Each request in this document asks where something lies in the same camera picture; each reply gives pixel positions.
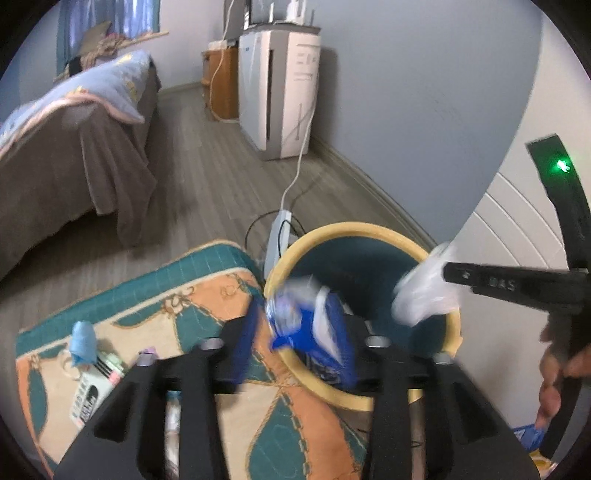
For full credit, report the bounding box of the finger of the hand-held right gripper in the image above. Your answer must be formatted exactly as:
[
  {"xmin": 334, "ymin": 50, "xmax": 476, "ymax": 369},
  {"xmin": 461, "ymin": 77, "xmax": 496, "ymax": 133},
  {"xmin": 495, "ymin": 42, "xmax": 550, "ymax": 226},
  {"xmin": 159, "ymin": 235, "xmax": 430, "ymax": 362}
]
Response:
[{"xmin": 442, "ymin": 261, "xmax": 591, "ymax": 319}]

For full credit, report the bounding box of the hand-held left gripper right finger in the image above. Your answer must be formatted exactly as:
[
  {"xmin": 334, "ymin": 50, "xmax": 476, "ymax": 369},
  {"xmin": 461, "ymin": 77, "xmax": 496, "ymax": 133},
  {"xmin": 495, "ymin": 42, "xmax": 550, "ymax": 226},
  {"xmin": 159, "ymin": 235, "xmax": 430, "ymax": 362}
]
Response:
[{"xmin": 314, "ymin": 285, "xmax": 541, "ymax": 480}]

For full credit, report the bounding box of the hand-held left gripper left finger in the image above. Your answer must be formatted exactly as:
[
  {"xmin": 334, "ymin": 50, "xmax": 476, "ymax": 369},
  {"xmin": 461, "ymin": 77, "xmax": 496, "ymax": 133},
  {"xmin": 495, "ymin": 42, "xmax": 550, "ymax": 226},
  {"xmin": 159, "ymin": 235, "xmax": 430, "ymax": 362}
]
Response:
[{"xmin": 53, "ymin": 295, "xmax": 273, "ymax": 480}]

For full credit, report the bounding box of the blue white plastic wrapper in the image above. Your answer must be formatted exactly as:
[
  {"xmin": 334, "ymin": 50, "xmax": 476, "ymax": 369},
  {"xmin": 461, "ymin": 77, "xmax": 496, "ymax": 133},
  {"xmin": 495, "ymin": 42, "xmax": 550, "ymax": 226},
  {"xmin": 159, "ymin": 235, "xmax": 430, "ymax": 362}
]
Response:
[{"xmin": 265, "ymin": 274, "xmax": 346, "ymax": 372}]

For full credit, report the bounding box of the teal bin with yellow rim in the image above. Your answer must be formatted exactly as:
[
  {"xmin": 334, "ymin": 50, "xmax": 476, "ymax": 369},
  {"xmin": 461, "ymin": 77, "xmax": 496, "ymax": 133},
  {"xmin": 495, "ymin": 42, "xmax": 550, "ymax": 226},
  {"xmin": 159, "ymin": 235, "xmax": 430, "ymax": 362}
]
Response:
[{"xmin": 263, "ymin": 222, "xmax": 464, "ymax": 411}]

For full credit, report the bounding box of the person's right hand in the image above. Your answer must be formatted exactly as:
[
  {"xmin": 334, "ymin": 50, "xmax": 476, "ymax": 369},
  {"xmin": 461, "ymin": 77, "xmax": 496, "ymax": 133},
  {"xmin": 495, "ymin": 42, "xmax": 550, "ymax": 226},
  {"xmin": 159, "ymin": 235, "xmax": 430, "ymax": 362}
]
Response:
[{"xmin": 538, "ymin": 318, "xmax": 591, "ymax": 430}]

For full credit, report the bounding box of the white door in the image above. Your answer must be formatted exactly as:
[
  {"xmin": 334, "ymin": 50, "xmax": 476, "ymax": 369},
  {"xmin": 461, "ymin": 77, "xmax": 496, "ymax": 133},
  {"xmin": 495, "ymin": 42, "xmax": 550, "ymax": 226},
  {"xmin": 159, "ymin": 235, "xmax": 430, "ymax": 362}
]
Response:
[{"xmin": 452, "ymin": 0, "xmax": 591, "ymax": 462}]

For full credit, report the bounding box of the teal orange patterned mat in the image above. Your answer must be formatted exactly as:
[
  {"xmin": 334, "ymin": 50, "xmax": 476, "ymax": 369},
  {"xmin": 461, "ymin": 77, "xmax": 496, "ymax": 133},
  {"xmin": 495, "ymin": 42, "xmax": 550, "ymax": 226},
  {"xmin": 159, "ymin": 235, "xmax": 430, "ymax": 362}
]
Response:
[{"xmin": 16, "ymin": 240, "xmax": 370, "ymax": 480}]

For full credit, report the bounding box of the white power strip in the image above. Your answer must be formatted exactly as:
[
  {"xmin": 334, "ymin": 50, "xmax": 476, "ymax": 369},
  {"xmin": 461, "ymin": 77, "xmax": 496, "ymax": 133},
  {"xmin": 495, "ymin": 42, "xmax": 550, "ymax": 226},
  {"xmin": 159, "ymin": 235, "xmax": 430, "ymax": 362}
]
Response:
[{"xmin": 263, "ymin": 210, "xmax": 293, "ymax": 278}]

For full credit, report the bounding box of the blue printed bag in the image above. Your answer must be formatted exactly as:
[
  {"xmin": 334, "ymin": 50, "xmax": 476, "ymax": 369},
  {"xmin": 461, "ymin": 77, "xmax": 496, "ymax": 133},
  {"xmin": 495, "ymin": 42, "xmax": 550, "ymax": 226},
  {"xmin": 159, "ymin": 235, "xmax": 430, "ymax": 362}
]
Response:
[{"xmin": 512, "ymin": 425, "xmax": 549, "ymax": 452}]

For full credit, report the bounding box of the white packet with black print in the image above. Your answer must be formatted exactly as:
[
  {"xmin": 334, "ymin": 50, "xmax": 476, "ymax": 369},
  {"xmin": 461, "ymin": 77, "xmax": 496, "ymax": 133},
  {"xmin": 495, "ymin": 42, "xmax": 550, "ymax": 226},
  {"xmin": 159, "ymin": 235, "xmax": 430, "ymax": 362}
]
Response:
[{"xmin": 69, "ymin": 353, "xmax": 128, "ymax": 428}]

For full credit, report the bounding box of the crumpled light blue glove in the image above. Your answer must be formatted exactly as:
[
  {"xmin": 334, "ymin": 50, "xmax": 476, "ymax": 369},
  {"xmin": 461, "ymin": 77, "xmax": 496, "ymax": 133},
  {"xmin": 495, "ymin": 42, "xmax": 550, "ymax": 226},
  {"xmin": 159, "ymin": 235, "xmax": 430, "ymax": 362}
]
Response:
[{"xmin": 69, "ymin": 320, "xmax": 99, "ymax": 368}]

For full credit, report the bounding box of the bed with brown cover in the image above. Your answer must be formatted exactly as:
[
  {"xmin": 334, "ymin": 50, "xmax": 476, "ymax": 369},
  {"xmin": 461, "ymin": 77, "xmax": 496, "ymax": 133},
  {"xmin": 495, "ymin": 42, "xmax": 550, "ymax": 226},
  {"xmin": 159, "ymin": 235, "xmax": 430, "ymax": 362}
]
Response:
[{"xmin": 0, "ymin": 65, "xmax": 162, "ymax": 280}]

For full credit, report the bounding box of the white air purifier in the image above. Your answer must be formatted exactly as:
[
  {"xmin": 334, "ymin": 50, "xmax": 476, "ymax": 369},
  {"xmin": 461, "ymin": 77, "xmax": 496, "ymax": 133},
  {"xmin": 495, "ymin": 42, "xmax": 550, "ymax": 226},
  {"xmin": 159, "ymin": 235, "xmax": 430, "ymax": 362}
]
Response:
[{"xmin": 238, "ymin": 25, "xmax": 322, "ymax": 161}]

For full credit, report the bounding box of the wooden cabinet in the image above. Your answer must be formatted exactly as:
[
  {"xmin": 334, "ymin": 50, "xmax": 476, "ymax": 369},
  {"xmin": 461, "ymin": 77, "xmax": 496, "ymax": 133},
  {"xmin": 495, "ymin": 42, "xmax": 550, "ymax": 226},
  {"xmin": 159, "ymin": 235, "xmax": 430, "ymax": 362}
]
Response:
[{"xmin": 202, "ymin": 45, "xmax": 241, "ymax": 121}]

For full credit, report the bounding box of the light blue quilt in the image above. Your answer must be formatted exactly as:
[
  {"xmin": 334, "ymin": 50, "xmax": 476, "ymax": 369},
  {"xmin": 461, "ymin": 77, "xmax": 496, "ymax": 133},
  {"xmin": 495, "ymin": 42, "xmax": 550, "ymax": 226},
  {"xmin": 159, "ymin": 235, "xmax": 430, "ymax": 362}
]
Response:
[{"xmin": 0, "ymin": 48, "xmax": 153, "ymax": 160}]

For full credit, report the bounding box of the dark monitor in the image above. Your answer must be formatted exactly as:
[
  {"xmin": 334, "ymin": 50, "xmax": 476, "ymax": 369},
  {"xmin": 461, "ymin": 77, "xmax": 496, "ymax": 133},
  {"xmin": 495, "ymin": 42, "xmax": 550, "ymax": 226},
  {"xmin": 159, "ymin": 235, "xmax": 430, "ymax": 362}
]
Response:
[{"xmin": 224, "ymin": 0, "xmax": 253, "ymax": 41}]

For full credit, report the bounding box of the pile of clothes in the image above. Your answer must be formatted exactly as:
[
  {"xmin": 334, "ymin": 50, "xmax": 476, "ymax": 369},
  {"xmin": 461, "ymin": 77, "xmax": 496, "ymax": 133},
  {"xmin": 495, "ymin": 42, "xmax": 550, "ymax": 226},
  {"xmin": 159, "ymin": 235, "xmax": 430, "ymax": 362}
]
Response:
[{"xmin": 65, "ymin": 21, "xmax": 127, "ymax": 77}]

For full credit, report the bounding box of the white router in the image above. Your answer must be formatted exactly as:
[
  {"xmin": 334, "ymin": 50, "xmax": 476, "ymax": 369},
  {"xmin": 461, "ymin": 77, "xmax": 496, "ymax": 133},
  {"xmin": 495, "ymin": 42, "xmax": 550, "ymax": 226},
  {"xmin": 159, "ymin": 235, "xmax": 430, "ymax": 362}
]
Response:
[{"xmin": 267, "ymin": 0, "xmax": 315, "ymax": 25}]

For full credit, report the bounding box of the blue curtain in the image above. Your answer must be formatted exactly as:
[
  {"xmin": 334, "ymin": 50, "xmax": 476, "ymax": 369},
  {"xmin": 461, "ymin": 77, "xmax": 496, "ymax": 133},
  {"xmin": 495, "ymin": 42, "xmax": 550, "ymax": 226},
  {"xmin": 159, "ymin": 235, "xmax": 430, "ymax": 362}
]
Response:
[{"xmin": 58, "ymin": 0, "xmax": 162, "ymax": 77}]

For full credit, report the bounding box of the black cable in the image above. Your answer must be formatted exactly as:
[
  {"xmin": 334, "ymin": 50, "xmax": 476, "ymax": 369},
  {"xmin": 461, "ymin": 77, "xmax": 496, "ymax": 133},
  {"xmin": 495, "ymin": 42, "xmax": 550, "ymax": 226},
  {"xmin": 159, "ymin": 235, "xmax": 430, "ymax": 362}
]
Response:
[{"xmin": 245, "ymin": 211, "xmax": 306, "ymax": 261}]

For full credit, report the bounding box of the white power cable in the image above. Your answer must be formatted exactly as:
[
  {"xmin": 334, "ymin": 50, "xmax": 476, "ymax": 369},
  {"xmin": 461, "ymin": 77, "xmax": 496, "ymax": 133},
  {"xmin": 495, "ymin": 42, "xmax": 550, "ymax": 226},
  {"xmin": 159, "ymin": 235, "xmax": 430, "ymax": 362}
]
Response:
[{"xmin": 280, "ymin": 60, "xmax": 322, "ymax": 213}]

